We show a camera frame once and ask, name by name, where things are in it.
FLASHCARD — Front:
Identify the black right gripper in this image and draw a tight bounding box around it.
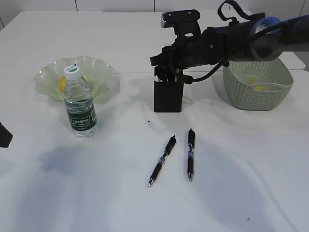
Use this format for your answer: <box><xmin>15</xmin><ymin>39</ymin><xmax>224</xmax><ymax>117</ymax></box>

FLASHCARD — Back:
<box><xmin>150</xmin><ymin>33</ymin><xmax>205</xmax><ymax>69</ymax></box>

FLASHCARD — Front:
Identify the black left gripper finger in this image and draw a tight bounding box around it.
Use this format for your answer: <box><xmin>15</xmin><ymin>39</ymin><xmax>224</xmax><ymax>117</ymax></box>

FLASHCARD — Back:
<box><xmin>0</xmin><ymin>123</ymin><xmax>13</xmax><ymax>147</ymax></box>

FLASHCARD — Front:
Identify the black pen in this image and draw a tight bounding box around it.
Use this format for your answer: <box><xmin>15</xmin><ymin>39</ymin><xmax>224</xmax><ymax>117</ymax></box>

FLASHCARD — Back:
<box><xmin>187</xmin><ymin>128</ymin><xmax>196</xmax><ymax>182</ymax></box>
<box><xmin>148</xmin><ymin>135</ymin><xmax>176</xmax><ymax>187</ymax></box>
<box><xmin>155</xmin><ymin>66</ymin><xmax>170</xmax><ymax>82</ymax></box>

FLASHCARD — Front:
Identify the yellow waste paper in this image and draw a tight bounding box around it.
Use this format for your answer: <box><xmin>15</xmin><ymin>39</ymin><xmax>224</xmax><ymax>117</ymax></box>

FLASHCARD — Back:
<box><xmin>248</xmin><ymin>77</ymin><xmax>265</xmax><ymax>91</ymax></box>

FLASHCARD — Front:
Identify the yellow pear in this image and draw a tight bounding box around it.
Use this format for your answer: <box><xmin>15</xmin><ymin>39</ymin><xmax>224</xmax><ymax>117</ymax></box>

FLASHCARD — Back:
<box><xmin>58</xmin><ymin>76</ymin><xmax>87</xmax><ymax>93</ymax></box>

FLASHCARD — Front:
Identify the clear water bottle green label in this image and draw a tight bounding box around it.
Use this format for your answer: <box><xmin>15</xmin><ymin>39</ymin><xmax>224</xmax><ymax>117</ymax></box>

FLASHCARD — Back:
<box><xmin>63</xmin><ymin>64</ymin><xmax>97</xmax><ymax>138</ymax></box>

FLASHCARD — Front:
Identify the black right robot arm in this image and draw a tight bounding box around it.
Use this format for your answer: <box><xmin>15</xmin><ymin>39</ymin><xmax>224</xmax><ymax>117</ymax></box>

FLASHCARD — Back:
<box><xmin>150</xmin><ymin>15</ymin><xmax>309</xmax><ymax>69</ymax></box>

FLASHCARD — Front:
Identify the black square pen holder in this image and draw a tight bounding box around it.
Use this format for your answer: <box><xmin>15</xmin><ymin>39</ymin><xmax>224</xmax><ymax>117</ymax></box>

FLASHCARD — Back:
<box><xmin>154</xmin><ymin>66</ymin><xmax>183</xmax><ymax>113</ymax></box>

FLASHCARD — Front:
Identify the green woven plastic basket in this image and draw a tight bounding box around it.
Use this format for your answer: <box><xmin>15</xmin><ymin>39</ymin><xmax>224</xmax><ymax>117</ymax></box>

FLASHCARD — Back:
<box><xmin>223</xmin><ymin>58</ymin><xmax>294</xmax><ymax>111</ymax></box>

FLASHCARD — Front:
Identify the green wavy glass plate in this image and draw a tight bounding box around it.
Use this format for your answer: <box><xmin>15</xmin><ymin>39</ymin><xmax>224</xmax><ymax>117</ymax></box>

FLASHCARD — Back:
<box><xmin>34</xmin><ymin>56</ymin><xmax>113</xmax><ymax>103</ymax></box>

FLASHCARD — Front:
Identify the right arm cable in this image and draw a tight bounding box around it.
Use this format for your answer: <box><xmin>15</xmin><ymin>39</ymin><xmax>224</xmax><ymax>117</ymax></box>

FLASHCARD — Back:
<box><xmin>169</xmin><ymin>0</ymin><xmax>309</xmax><ymax>85</ymax></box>

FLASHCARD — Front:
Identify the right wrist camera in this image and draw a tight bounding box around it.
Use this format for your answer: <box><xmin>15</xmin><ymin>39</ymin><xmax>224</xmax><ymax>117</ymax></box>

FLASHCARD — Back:
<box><xmin>160</xmin><ymin>9</ymin><xmax>201</xmax><ymax>38</ymax></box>

